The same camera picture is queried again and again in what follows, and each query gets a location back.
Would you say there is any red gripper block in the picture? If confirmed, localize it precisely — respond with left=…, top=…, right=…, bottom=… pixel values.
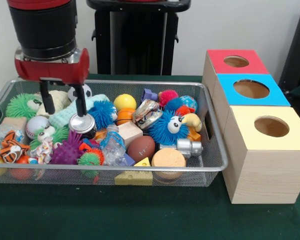
left=14, top=47, right=90, bottom=119

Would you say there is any purple spiky ball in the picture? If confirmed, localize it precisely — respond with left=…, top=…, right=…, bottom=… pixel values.
left=49, top=131, right=85, bottom=166

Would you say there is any clear mesh bin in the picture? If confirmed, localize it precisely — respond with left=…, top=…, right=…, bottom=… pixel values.
left=0, top=77, right=229, bottom=188

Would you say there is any wooden three-hole box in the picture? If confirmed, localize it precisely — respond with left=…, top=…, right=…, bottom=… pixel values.
left=202, top=49, right=300, bottom=205

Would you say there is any cream knit cloth roll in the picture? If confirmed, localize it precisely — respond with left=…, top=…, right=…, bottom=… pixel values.
left=36, top=90, right=71, bottom=119

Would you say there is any mint green knit cloth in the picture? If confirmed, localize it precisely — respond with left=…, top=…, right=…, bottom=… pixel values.
left=48, top=94, right=111, bottom=129

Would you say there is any black and white soccer ball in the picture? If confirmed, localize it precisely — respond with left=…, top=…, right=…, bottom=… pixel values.
left=67, top=84, right=93, bottom=101

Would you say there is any green spiky ball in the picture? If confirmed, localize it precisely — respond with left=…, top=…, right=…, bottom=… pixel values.
left=5, top=93, right=41, bottom=121

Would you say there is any yellow ball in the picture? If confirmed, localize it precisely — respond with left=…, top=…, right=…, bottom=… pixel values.
left=113, top=93, right=137, bottom=112

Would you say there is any orange tiger plush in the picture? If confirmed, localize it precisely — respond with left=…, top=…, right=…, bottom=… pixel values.
left=0, top=130, right=31, bottom=164

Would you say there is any brown toy football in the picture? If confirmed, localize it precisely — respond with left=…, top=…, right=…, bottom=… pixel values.
left=127, top=135, right=156, bottom=163

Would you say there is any blue fuzzy monster toy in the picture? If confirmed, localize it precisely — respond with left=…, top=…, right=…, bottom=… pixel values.
left=148, top=110, right=190, bottom=147

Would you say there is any yellow cheese wedge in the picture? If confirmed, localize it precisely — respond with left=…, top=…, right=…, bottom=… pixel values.
left=114, top=170, right=154, bottom=187

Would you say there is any dark green tablecloth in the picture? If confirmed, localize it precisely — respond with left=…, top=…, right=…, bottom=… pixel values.
left=0, top=73, right=300, bottom=240

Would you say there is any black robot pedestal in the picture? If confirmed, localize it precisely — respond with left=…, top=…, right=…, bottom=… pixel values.
left=78, top=0, right=192, bottom=76

